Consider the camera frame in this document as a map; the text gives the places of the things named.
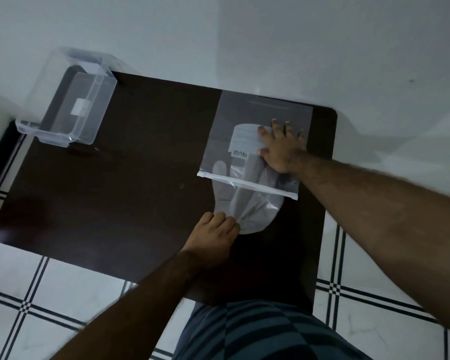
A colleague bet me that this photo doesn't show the person's right hand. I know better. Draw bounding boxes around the person's right hand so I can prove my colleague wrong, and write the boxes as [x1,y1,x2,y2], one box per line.
[257,118,309,175]

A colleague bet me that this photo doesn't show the person's left hand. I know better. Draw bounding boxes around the person's left hand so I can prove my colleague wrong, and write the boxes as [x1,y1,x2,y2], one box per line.
[179,212,242,271]

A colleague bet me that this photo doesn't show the translucent plastic glove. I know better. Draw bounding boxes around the translucent plastic glove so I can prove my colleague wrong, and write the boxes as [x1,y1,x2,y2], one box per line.
[211,159,286,236]

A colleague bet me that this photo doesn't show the clear plastic zip bag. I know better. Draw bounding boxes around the clear plastic zip bag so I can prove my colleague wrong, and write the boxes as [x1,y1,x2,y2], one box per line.
[196,89,314,201]

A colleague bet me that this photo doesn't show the clear plastic box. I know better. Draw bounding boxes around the clear plastic box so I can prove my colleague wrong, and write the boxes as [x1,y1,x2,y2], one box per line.
[14,46,118,148]

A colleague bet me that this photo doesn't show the person's right forearm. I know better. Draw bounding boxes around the person's right forearm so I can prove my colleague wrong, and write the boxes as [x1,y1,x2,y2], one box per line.
[296,151,450,342]

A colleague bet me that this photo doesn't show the person's left forearm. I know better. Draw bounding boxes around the person's left forearm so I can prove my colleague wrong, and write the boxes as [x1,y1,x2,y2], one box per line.
[50,250,202,360]

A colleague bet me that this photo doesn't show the white paper insert card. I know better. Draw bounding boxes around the white paper insert card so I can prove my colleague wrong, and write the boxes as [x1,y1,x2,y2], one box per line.
[228,123,273,159]

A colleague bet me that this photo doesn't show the blue striped shorts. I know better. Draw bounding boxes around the blue striped shorts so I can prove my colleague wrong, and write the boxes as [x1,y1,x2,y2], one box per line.
[172,299,372,360]

